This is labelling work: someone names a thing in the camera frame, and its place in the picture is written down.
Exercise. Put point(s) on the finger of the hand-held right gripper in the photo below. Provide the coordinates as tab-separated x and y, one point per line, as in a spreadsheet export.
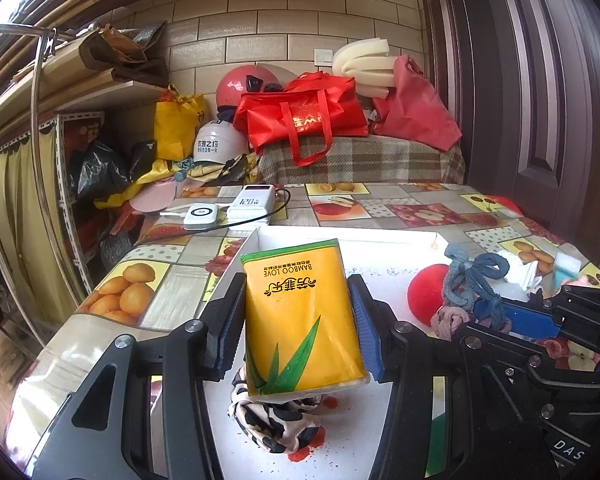
520	317
585	300

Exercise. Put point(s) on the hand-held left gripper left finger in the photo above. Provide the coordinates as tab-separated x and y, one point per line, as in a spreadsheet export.
227	330

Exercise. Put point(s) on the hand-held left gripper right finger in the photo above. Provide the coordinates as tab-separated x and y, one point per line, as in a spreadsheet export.
367	330

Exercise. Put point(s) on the light blue small box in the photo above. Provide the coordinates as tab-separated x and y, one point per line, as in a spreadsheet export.
565	272

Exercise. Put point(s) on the white cardboard box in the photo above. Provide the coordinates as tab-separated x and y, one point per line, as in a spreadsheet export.
380	265

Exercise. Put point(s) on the yellow tissue pack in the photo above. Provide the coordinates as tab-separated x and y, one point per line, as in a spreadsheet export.
300	320

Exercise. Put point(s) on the red foam ball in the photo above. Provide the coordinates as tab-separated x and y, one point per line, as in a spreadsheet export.
427	292

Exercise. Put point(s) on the black and white patterned cloth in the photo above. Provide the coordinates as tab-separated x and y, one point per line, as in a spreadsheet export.
270	425

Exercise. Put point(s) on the small white power bank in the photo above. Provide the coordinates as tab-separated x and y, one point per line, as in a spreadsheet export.
205	216

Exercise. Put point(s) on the white power bank with display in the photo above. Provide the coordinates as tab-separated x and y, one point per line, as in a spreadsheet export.
252	207

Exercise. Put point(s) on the white electronic device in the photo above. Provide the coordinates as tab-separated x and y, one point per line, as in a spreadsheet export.
288	199

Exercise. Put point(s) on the pink round lid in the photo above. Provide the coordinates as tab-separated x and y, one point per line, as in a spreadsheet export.
152	197

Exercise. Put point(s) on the plaid covered bench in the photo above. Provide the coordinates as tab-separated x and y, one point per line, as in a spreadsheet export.
380	160

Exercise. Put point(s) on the yellow cloth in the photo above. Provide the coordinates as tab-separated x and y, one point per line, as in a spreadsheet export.
145	175

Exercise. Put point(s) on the white helmet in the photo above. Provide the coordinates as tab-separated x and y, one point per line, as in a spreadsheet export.
220	145

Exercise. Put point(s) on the black plastic bag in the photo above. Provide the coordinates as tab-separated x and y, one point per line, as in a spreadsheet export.
100	165

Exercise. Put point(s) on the yellow bag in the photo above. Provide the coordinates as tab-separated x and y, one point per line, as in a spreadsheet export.
175	125

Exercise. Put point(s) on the red cloth bag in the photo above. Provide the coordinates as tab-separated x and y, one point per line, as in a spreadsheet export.
415	110

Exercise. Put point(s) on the red tote bag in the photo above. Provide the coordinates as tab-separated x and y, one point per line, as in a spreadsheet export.
300	115

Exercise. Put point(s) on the grey metal shelf rack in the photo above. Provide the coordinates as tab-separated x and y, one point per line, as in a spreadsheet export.
60	170

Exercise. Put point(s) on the pink helmet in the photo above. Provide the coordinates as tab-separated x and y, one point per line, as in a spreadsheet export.
240	87

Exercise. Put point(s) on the yellowish curtain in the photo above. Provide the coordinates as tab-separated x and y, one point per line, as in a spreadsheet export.
15	210

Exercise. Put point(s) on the white foam roll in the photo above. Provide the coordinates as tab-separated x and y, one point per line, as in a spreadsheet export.
365	65

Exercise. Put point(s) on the stack of wooden boards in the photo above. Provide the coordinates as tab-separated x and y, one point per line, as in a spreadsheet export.
80	90

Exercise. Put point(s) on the brown paper bag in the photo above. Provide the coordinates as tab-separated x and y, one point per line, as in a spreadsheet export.
120	50

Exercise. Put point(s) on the chrome clothes rack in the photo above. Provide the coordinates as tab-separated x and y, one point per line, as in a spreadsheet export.
36	90

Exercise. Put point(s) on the white wall switch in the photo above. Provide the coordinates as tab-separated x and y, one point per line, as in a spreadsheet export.
323	57

